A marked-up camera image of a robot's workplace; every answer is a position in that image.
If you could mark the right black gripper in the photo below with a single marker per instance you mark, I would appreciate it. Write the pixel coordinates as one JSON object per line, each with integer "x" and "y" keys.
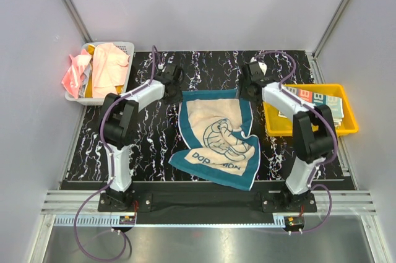
{"x": 242, "y": 94}

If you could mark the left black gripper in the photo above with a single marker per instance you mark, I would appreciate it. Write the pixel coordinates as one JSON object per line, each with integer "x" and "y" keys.
{"x": 177, "y": 98}

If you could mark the teal beige Doraemon towel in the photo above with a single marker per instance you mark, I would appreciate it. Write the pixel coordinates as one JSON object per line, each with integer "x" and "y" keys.
{"x": 216, "y": 127}

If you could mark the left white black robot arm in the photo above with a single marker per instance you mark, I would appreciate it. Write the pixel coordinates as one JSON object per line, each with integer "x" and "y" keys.
{"x": 117, "y": 123}

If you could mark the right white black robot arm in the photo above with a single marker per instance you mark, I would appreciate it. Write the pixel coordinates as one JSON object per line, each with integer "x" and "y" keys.
{"x": 313, "y": 131}

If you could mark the white plastic basket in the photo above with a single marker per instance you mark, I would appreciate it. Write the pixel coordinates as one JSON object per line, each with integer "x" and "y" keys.
{"x": 126, "y": 47}

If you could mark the peach towel in basket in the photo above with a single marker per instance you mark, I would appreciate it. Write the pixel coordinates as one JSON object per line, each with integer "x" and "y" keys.
{"x": 109, "y": 69}

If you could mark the yellow cloth in basket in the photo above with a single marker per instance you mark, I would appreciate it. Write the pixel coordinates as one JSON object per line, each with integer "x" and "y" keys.
{"x": 88, "y": 88}

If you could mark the pink striped cloth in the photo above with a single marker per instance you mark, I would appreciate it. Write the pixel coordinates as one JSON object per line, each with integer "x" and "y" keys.
{"x": 77, "y": 74}

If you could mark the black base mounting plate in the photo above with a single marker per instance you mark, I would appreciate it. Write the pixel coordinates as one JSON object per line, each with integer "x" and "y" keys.
{"x": 206, "y": 204}

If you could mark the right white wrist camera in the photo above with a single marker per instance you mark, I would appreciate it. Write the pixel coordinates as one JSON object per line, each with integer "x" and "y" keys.
{"x": 261, "y": 64}

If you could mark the left aluminium frame post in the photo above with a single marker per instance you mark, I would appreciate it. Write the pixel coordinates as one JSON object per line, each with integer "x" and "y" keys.
{"x": 77, "y": 20}

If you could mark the aluminium frame post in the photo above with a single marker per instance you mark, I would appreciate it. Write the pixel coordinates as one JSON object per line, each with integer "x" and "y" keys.
{"x": 77, "y": 20}
{"x": 330, "y": 27}

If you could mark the right aluminium frame post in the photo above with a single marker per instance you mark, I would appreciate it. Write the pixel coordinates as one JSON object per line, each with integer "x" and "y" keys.
{"x": 330, "y": 27}

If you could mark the aluminium front rail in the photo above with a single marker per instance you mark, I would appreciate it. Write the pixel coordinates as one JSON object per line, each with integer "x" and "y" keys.
{"x": 76, "y": 207}

